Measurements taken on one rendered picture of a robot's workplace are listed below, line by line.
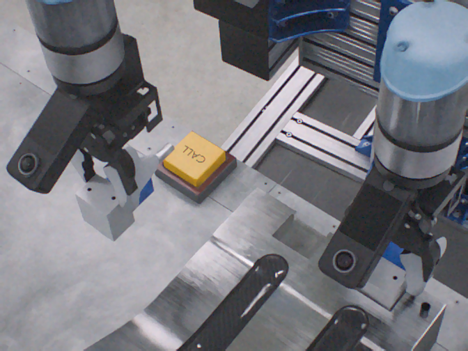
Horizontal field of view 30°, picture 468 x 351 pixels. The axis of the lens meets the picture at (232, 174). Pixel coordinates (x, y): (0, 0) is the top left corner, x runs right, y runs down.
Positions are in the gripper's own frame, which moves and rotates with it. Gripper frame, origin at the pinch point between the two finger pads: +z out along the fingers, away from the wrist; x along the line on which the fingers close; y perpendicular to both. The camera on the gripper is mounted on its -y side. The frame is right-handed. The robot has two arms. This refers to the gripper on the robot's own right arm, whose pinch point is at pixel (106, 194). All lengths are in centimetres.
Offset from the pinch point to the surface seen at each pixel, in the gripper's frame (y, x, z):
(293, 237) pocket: 12.4, -16.9, 8.7
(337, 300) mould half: 7.4, -26.5, 5.9
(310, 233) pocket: 13.6, -18.4, 7.8
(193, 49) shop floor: 89, 76, 95
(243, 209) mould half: 10.6, -10.8, 6.0
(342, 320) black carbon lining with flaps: 6.0, -28.3, 6.4
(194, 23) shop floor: 97, 82, 95
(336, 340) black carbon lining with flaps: 3.8, -28.9, 6.7
